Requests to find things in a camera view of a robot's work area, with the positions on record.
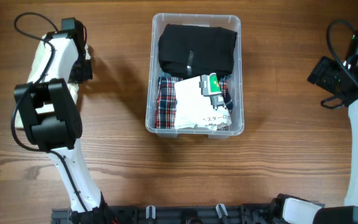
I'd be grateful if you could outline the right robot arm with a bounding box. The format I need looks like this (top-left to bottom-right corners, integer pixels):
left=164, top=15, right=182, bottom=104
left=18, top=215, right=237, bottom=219
left=270, top=30, right=358, bottom=223

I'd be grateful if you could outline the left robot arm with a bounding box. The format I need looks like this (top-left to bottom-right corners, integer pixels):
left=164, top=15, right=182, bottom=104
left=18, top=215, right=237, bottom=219
left=11, top=17, right=117, bottom=223

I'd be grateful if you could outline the red navy plaid shirt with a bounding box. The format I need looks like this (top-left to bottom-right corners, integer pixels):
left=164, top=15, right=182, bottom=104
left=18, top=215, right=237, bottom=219
left=155, top=76, right=233, bottom=131

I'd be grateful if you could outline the black garment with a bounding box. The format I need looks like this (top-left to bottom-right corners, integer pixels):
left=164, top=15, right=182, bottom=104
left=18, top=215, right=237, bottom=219
left=158, top=24, right=237, bottom=79

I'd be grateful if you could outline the white printed t-shirt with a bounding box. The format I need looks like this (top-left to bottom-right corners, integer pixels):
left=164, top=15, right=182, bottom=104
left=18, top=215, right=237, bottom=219
left=174, top=73, right=231, bottom=131

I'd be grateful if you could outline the cream white cloth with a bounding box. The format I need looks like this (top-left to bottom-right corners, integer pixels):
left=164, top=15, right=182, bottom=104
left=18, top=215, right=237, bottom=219
left=14, top=34, right=92, bottom=129

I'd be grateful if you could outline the clear plastic storage container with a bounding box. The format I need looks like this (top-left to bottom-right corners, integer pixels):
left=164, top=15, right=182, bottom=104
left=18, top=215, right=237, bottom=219
left=145, top=13, right=244, bottom=139

